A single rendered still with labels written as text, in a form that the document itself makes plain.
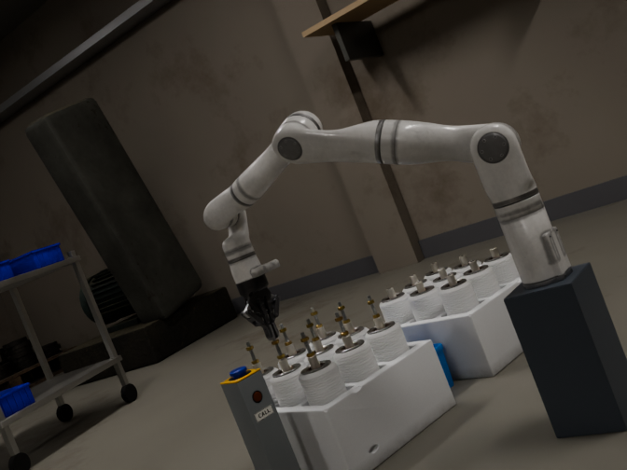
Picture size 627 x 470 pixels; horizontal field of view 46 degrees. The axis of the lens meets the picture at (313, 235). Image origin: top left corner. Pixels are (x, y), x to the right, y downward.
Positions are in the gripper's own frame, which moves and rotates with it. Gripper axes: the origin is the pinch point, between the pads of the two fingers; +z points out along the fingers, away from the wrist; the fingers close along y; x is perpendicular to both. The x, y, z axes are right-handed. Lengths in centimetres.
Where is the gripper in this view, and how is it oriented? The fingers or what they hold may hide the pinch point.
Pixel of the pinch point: (271, 331)
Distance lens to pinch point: 184.9
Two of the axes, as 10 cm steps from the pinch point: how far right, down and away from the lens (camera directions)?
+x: 7.3, -2.6, -6.3
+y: -5.7, 2.6, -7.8
